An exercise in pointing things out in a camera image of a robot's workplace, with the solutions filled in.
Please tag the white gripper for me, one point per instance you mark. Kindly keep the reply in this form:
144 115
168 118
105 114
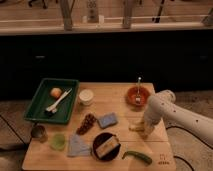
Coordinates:
149 123

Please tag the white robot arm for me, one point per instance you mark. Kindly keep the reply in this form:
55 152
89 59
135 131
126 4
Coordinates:
163 104

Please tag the white paper cup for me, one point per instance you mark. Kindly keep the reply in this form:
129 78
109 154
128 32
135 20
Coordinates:
86 96

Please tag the green plastic cup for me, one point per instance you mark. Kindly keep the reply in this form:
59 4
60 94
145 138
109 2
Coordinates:
57 142

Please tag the metal cup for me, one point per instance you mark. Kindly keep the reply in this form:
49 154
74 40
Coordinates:
38 132

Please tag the metal spoon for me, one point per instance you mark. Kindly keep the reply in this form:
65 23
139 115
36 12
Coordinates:
138 97

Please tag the orange bowl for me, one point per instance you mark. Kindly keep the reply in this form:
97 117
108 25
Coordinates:
131 93

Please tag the blue sponge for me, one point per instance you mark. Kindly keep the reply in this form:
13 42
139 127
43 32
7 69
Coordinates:
107 120

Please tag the green chili pepper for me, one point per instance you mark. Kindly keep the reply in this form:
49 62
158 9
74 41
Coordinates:
138 155

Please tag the tan block on plate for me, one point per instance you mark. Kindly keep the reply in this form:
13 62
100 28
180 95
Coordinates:
107 147

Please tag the light blue cloth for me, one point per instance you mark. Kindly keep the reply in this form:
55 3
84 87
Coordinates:
77 147

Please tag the orange fruit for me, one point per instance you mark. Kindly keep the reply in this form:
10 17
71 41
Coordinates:
56 92

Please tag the white brush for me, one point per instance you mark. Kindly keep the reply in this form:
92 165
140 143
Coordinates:
52 109

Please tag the green plastic tray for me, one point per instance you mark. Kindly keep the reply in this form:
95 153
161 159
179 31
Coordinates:
42 99

